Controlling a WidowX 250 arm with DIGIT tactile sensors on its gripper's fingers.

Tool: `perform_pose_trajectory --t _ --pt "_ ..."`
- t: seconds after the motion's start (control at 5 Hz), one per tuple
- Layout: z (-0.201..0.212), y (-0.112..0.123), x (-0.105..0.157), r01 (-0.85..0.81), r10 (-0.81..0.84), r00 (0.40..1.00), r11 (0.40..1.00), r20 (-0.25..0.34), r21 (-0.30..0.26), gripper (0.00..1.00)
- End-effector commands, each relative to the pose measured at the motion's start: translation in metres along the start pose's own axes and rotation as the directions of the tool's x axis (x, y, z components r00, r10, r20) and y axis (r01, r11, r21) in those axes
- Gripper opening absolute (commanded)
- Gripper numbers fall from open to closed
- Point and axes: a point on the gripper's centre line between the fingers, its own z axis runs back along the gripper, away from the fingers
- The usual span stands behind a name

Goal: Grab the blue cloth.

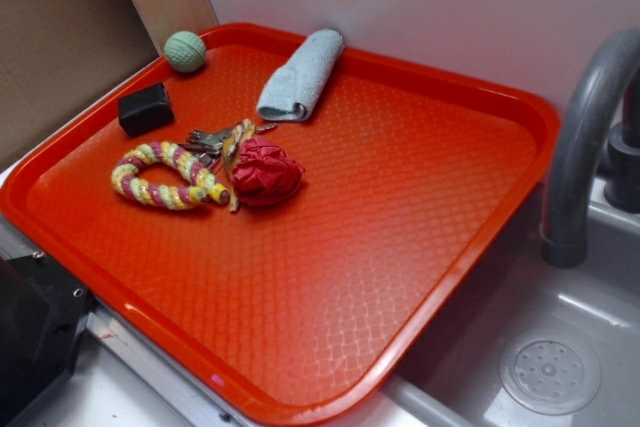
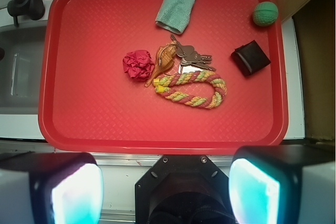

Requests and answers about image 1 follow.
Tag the metal key bunch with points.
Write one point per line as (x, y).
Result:
(224, 145)

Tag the black rectangular block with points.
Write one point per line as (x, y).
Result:
(145, 110)

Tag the crumpled red paper ball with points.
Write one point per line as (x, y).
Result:
(264, 174)

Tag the black faucet handle knob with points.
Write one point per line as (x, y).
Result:
(622, 189)

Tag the green rubber ball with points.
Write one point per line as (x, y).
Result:
(185, 51)

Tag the light blue folded cloth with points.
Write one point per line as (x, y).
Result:
(293, 91)

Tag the pink yellow rope ring toy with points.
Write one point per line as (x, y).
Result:
(202, 185)

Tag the brown cardboard panel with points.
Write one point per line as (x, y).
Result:
(57, 58)

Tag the grey curved faucet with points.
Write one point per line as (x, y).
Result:
(594, 108)

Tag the round sink drain strainer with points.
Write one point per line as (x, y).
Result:
(550, 372)

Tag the grey plastic sink basin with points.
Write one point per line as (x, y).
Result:
(450, 377)

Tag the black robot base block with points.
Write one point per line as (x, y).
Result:
(43, 316)

